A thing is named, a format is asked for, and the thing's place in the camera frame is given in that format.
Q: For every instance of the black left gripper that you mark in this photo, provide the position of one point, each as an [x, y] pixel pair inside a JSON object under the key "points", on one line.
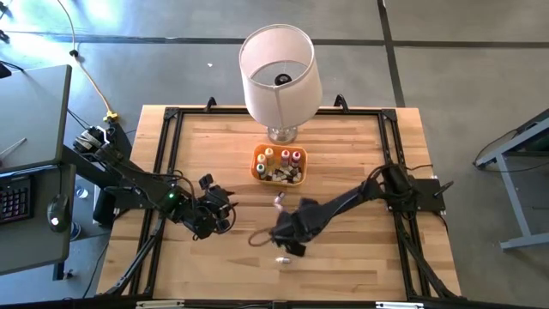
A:
{"points": [[216, 201]]}

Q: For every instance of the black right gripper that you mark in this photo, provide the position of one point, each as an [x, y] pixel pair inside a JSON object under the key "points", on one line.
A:
{"points": [[300, 225]]}

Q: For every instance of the large green food colouring bottle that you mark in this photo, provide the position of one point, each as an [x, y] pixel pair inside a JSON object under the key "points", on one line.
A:
{"points": [[261, 168]]}

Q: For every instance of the small green dropper bottle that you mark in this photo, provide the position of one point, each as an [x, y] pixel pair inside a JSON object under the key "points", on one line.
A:
{"points": [[291, 172]]}

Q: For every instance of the large orange-red colouring bottle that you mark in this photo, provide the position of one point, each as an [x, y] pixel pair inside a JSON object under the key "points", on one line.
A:
{"points": [[285, 155]]}

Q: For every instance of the large dark red colouring bottle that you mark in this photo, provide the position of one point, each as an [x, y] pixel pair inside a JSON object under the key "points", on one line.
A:
{"points": [[296, 156]]}

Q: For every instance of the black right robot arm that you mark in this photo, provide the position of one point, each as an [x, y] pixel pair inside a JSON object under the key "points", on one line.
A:
{"points": [[343, 199]]}

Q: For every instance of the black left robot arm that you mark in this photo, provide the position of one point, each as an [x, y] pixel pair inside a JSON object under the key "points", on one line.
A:
{"points": [[141, 180]]}

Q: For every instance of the small blue dropper bottle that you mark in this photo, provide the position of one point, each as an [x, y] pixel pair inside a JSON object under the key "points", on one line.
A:
{"points": [[280, 196]]}

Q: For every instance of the small pink label dropper bottle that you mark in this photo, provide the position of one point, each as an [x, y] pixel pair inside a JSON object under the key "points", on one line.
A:
{"points": [[283, 260]]}

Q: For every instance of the yellow plastic bin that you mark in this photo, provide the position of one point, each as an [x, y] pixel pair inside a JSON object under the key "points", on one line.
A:
{"points": [[303, 151]]}

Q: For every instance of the black table clamp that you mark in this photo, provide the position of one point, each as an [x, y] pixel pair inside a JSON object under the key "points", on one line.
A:
{"points": [[210, 104], [341, 103]]}

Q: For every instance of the table lamp with white shade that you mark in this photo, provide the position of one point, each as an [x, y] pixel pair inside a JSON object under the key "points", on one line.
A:
{"points": [[279, 90]]}

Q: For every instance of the black power supply box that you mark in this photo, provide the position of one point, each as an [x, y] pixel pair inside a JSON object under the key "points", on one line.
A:
{"points": [[105, 208]]}

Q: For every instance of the black computer mouse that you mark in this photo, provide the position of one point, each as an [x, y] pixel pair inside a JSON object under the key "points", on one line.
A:
{"points": [[58, 212]]}

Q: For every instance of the grey desk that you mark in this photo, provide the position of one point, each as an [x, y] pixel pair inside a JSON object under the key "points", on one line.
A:
{"points": [[34, 116], [25, 244]]}

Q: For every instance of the black keyboard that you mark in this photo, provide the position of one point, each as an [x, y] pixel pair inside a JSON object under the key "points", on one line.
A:
{"points": [[15, 199]]}

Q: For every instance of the silver pen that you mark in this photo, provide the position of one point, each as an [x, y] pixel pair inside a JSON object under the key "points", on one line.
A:
{"points": [[13, 148]]}

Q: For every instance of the grey metal table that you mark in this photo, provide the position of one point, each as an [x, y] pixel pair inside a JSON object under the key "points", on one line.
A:
{"points": [[512, 197]]}

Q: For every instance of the black aluminium table frame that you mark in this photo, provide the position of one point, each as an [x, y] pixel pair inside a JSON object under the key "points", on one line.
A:
{"points": [[171, 113]]}

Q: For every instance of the silver metal bracket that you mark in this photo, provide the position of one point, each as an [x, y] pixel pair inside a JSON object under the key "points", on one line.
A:
{"points": [[399, 305], [158, 304]]}

